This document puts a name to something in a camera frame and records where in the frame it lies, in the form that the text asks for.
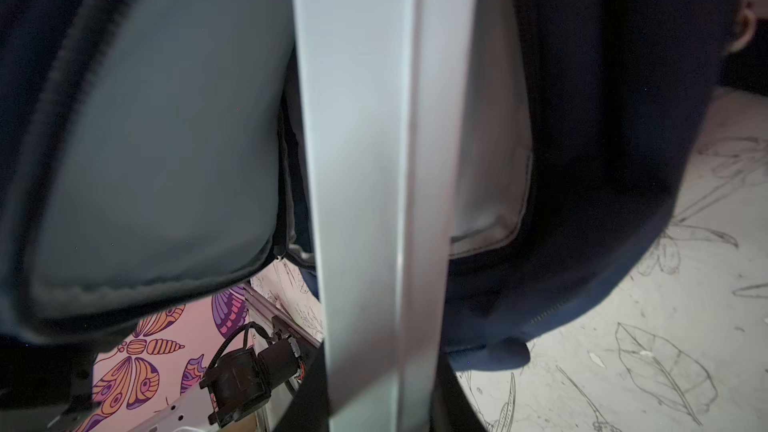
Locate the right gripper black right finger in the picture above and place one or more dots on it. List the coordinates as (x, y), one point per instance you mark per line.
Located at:
(451, 411)

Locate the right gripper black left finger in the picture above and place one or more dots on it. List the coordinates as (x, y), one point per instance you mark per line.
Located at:
(309, 409)

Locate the navy blue student backpack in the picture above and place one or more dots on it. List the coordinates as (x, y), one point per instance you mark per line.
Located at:
(153, 154)

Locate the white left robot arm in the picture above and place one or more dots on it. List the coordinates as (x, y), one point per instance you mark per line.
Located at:
(249, 365)

